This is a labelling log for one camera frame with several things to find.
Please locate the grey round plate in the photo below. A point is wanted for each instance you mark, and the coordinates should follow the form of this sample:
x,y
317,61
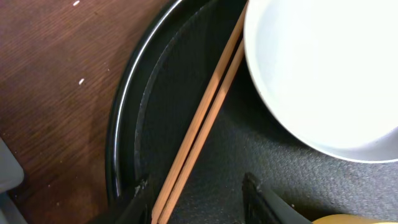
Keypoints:
x,y
327,72

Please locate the round black serving tray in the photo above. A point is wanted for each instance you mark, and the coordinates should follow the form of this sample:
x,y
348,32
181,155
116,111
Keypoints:
x,y
157,97

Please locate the upper wooden chopstick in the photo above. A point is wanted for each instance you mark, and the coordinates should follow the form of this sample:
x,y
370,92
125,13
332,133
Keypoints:
x,y
200,116

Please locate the wooden chopstick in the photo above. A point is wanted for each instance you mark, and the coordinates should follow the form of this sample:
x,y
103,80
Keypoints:
x,y
202,136
200,116

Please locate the grey plastic dishwasher rack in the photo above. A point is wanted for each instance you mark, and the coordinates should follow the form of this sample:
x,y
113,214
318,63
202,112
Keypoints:
x,y
12,175

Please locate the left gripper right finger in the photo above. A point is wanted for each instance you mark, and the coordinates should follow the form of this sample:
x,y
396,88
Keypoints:
x,y
263,206

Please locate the yellow bowl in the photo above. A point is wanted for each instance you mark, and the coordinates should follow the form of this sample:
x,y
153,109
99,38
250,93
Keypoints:
x,y
349,219

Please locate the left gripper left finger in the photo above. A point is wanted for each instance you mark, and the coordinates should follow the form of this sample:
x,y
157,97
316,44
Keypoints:
x,y
133,207

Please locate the lower wooden chopstick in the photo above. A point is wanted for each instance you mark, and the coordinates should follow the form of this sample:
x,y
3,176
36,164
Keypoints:
x,y
202,136

